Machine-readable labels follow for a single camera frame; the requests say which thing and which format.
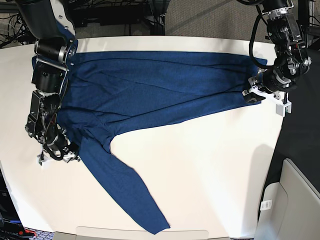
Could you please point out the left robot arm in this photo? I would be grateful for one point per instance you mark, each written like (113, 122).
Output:
(292, 60)

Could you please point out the white barcode tag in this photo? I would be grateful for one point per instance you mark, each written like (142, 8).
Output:
(266, 205)

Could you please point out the grey plastic bin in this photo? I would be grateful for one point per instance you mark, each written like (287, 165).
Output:
(295, 212)

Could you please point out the black box with label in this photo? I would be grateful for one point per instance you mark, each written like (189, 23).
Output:
(8, 213)

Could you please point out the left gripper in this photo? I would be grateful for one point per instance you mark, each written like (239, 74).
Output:
(270, 85)

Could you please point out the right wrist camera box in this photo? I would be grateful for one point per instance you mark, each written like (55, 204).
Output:
(44, 161)

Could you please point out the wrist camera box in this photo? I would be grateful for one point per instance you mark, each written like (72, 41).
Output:
(283, 108)
(44, 161)

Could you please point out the blue long-sleeve shirt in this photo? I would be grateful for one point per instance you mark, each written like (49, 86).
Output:
(115, 92)

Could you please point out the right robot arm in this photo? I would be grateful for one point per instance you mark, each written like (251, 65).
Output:
(55, 47)

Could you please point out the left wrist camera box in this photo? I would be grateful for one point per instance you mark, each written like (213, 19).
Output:
(283, 108)

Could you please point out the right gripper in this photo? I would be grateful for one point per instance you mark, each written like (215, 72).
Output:
(60, 148)

